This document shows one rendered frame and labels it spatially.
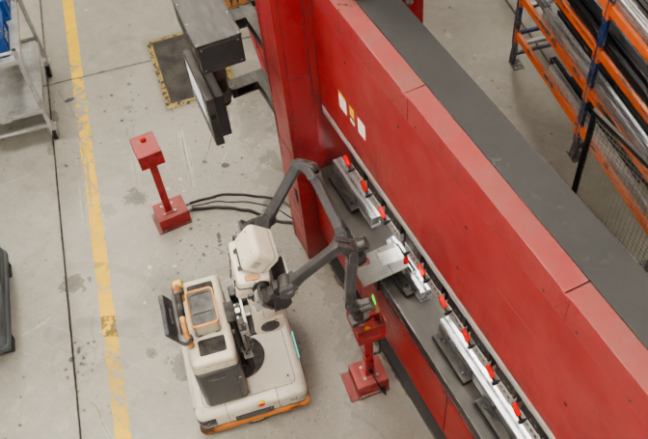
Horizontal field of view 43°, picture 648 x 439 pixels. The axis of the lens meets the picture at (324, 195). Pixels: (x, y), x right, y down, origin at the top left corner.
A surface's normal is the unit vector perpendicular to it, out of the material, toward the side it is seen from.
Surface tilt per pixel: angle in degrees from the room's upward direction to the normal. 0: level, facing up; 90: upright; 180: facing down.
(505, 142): 0
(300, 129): 90
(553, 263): 0
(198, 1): 0
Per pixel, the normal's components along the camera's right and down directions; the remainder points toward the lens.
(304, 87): 0.43, 0.69
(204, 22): -0.07, -0.62
